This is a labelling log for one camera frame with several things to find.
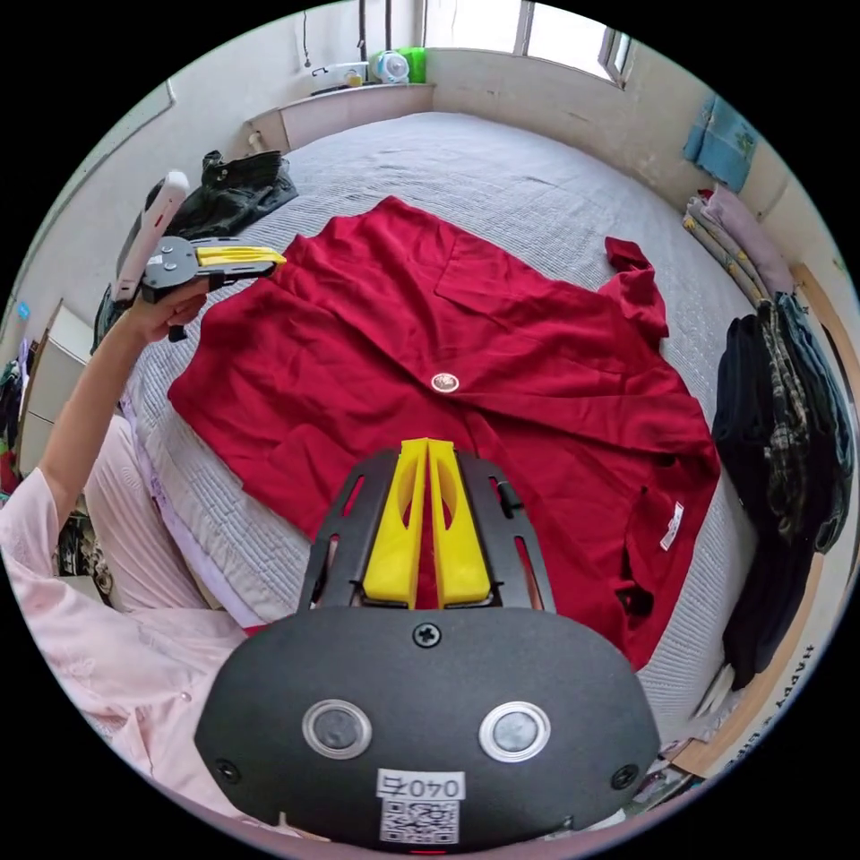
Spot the person's left forearm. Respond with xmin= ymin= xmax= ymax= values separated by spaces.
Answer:
xmin=37 ymin=316 xmax=159 ymax=513

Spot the beige shelf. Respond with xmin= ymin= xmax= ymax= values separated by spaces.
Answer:
xmin=244 ymin=45 xmax=438 ymax=153

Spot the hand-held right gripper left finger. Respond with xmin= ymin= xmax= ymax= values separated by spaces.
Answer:
xmin=362 ymin=437 xmax=429 ymax=610

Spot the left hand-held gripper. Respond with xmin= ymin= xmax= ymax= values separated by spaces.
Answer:
xmin=139 ymin=235 xmax=288 ymax=344

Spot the white cupboard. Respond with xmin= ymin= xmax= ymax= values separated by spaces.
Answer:
xmin=15 ymin=297 xmax=93 ymax=475

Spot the small white fan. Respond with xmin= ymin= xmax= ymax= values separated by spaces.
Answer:
xmin=369 ymin=50 xmax=411 ymax=86

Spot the blue hanging towel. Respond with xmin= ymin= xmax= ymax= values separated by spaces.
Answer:
xmin=682 ymin=93 xmax=761 ymax=196

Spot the bed with grey quilt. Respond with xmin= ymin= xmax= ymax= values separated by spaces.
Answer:
xmin=123 ymin=110 xmax=829 ymax=744

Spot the person's left hand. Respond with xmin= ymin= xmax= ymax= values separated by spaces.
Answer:
xmin=127 ymin=278 xmax=211 ymax=345

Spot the folded floral bedding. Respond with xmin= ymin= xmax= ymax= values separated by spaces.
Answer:
xmin=681 ymin=184 xmax=798 ymax=305

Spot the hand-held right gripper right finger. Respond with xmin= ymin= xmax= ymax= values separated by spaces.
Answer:
xmin=427 ymin=437 xmax=493 ymax=610

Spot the dark crumpled garment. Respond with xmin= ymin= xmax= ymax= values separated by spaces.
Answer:
xmin=168 ymin=149 xmax=301 ymax=241

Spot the window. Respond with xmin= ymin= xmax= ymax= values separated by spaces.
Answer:
xmin=421 ymin=0 xmax=637 ymax=90

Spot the pile of clothes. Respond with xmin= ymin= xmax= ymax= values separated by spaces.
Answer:
xmin=710 ymin=289 xmax=859 ymax=693

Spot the red jacket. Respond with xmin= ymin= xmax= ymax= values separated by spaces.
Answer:
xmin=166 ymin=194 xmax=724 ymax=673

